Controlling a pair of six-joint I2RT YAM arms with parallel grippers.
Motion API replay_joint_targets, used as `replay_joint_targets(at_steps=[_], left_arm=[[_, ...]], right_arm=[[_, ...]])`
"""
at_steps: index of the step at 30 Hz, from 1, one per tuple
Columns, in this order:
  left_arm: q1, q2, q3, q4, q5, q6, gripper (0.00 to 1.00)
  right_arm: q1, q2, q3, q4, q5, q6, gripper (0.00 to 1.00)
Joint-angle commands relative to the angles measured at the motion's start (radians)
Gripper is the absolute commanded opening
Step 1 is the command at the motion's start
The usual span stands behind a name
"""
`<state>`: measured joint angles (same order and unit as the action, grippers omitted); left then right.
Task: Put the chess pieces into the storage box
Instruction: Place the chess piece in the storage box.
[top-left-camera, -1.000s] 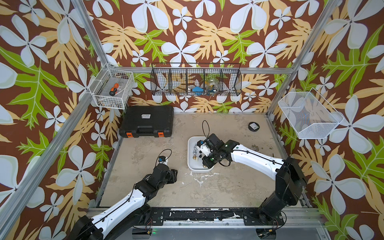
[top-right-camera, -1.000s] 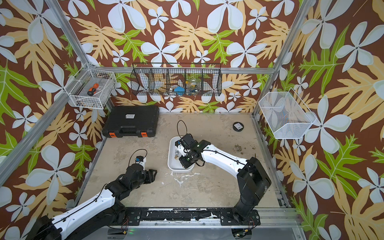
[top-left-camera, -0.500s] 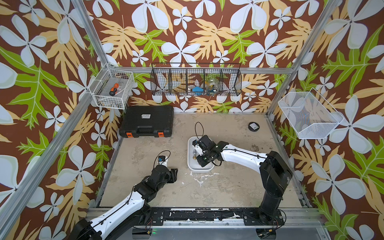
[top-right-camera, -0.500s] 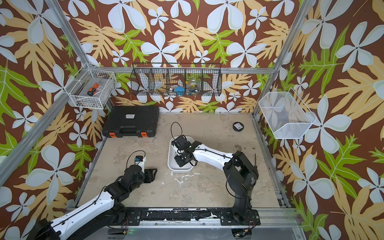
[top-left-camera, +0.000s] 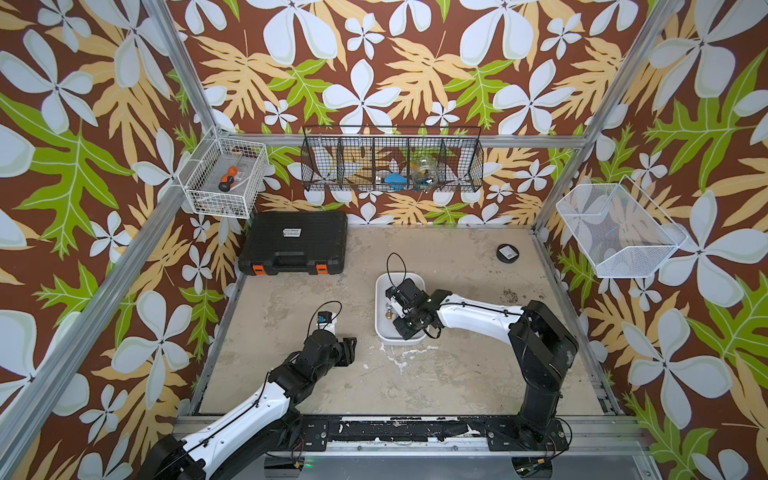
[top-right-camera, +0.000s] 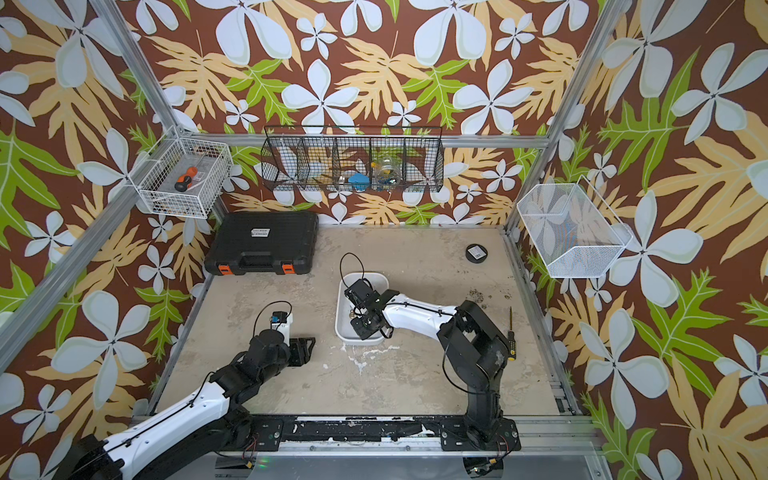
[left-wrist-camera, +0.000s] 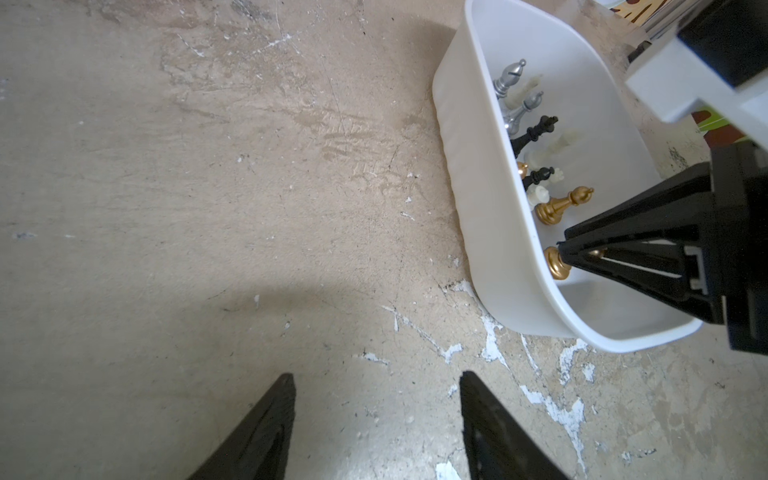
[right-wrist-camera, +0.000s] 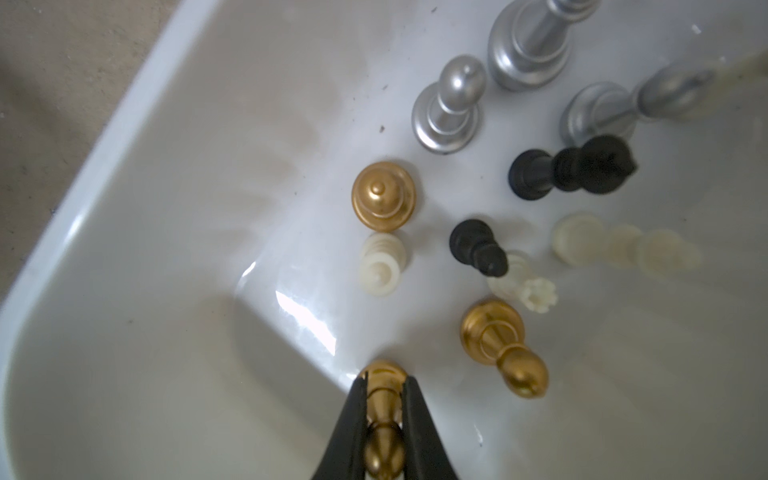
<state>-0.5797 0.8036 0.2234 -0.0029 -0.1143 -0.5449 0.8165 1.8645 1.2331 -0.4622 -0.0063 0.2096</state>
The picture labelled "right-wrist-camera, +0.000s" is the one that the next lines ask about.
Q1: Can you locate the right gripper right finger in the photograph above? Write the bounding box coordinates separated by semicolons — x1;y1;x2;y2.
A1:
401;376;459;480

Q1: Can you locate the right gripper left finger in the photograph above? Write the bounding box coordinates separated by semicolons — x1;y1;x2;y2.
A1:
311;376;368;480

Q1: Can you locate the gold pawn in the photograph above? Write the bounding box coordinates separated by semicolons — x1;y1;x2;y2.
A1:
351;161;417;233
359;359;407;479

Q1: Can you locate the white pawn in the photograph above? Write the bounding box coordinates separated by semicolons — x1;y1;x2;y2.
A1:
713;49;767;96
359;233;408;297

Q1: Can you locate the white plastic storage box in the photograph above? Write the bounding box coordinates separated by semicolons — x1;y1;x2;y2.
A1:
1;1;767;479

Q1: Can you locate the silver pawn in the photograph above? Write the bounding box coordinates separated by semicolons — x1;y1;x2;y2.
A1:
411;55;487;155
560;63;721;146

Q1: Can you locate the black chess pawn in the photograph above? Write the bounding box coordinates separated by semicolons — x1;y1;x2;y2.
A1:
508;135;638;201

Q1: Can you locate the tall silver chess piece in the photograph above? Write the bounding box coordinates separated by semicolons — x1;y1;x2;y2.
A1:
488;0;601;92

